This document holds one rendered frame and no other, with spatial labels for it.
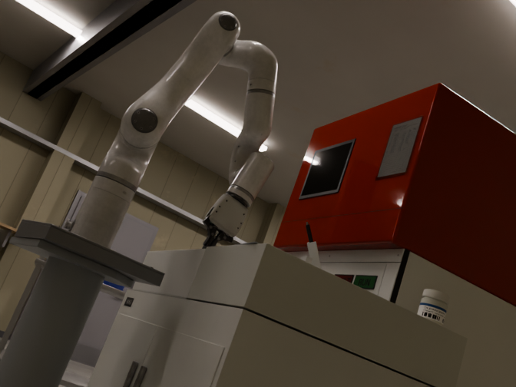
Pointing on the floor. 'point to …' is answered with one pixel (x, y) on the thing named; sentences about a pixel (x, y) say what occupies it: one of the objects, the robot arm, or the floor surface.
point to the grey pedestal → (53, 315)
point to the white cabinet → (222, 350)
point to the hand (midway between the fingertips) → (209, 243)
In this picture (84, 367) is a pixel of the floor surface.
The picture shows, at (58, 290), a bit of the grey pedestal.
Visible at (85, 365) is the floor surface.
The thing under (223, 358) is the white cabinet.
